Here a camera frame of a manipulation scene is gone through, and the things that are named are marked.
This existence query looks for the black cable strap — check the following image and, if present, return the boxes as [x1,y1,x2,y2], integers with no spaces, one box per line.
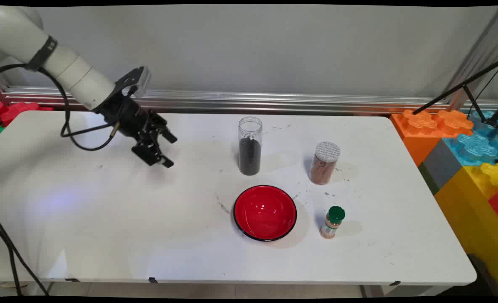
[25,36,58,71]

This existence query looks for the small red building block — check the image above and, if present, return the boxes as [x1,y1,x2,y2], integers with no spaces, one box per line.
[0,101,54,127]

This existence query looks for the black tripod stand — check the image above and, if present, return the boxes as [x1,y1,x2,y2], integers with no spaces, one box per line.
[412,56,498,129]

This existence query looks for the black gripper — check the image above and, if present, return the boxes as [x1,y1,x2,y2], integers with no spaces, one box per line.
[94,95,178,169]

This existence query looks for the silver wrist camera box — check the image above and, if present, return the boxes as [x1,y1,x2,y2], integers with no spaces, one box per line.
[135,66,152,98]

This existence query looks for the orange giant building block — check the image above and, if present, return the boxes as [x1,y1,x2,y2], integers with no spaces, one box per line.
[390,109,474,167]

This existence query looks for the grey lid jar brown contents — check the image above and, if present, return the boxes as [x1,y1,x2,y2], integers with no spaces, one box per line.
[308,141,341,186]

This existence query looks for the black camera cable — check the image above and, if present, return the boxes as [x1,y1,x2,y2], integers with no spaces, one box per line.
[0,63,120,296]

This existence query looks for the blue giant building block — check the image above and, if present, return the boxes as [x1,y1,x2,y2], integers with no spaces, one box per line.
[442,110,498,167]

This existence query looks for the red bowl black rim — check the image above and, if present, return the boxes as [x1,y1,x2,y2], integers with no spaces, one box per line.
[233,185,298,242]

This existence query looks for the aluminium rail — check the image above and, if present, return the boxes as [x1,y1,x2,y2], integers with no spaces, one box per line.
[0,86,498,116]

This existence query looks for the green cap spice bottle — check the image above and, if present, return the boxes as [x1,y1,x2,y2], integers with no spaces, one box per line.
[320,206,346,239]

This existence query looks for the grey giant building block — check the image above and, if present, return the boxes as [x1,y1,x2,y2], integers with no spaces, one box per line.
[418,139,464,196]

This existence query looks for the clear jar with black seeds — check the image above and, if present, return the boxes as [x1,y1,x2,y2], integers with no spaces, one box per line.
[238,117,263,176]

